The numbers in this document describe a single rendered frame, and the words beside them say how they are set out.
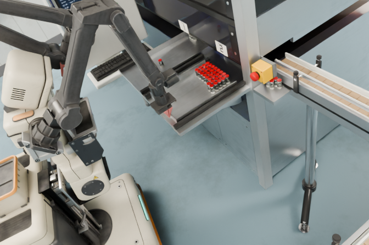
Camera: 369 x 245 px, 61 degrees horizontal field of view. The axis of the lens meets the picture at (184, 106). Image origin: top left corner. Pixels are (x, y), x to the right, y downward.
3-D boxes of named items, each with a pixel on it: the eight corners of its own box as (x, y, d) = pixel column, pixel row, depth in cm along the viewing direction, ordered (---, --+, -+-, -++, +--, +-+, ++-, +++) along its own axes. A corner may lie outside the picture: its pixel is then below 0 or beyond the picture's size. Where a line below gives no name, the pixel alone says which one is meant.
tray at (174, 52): (188, 34, 194) (187, 29, 191) (213, 49, 176) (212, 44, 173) (141, 61, 185) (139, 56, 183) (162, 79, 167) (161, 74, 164)
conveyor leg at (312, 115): (308, 179, 194) (311, 85, 143) (320, 188, 187) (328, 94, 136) (297, 187, 191) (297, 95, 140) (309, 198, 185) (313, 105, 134)
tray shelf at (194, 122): (185, 34, 199) (184, 32, 197) (263, 81, 149) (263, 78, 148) (118, 72, 186) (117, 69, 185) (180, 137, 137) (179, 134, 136)
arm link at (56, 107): (40, 118, 106) (46, 129, 104) (54, 95, 103) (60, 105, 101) (63, 120, 114) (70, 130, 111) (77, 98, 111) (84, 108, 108)
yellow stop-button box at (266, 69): (264, 69, 140) (263, 56, 135) (276, 76, 135) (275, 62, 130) (251, 78, 138) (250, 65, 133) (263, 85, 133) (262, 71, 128)
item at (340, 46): (205, 24, 374) (188, -53, 316) (368, 109, 229) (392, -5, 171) (133, 65, 348) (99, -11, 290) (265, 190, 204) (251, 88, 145)
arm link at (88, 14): (68, -12, 85) (85, 6, 80) (111, -7, 94) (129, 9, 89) (45, 112, 109) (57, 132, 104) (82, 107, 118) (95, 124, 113)
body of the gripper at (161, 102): (177, 101, 136) (172, 89, 131) (157, 114, 134) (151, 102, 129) (169, 94, 141) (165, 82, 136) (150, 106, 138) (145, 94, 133)
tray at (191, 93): (206, 65, 167) (204, 59, 164) (237, 86, 149) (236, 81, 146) (151, 98, 158) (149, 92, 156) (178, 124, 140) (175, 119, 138)
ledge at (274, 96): (275, 77, 150) (275, 73, 148) (297, 89, 141) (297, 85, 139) (253, 92, 146) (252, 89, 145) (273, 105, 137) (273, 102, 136)
